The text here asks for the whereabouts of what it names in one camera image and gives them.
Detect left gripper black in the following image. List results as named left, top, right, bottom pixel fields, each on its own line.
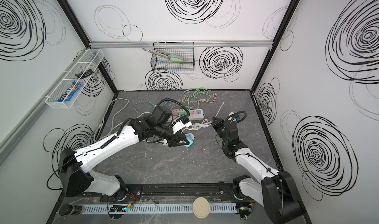
left=156, top=125, right=191, bottom=148

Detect small green charger plug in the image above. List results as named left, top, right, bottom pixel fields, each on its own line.
left=178, top=108, right=188, bottom=116

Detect white multicolour power strip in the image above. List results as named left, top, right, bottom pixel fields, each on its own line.
left=173, top=109, right=205, bottom=120

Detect white blue power strip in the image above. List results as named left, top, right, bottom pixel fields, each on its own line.
left=144, top=133, right=195, bottom=147

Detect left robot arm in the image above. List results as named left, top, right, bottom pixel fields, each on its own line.
left=54, top=106, right=191, bottom=202

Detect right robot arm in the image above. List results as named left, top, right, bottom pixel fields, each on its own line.
left=211, top=115, right=306, bottom=224

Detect beige round lid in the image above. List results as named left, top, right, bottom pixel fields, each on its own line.
left=192, top=197, right=210, bottom=219

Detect green kitchen tongs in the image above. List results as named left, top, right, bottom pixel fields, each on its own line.
left=142, top=48, right=184, bottom=62

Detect black remote control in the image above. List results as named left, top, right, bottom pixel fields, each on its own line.
left=75, top=69, right=94, bottom=80

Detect blue candy packet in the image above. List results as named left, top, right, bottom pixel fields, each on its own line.
left=58, top=82, right=82, bottom=102

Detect dark glass jar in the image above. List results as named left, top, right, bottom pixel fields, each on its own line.
left=59, top=204, right=85, bottom=216

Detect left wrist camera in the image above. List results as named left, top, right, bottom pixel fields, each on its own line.
left=172, top=118, right=192, bottom=134

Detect pink charger cable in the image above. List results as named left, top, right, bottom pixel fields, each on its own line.
left=174, top=93, right=217, bottom=111

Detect green charger cable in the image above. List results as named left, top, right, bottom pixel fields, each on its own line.
left=183, top=87, right=213, bottom=109
left=181, top=87, right=211, bottom=109

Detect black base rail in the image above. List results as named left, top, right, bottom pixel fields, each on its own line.
left=61, top=182, right=261, bottom=198

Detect white power strip cable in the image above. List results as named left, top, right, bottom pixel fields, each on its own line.
left=93, top=98, right=149, bottom=142

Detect white slotted cable duct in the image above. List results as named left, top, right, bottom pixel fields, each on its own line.
left=81, top=203, right=238, bottom=215

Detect black wire wall basket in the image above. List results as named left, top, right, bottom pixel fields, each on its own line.
left=148, top=41, right=195, bottom=74

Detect white wire wall shelf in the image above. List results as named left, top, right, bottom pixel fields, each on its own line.
left=45, top=49, right=104, bottom=109

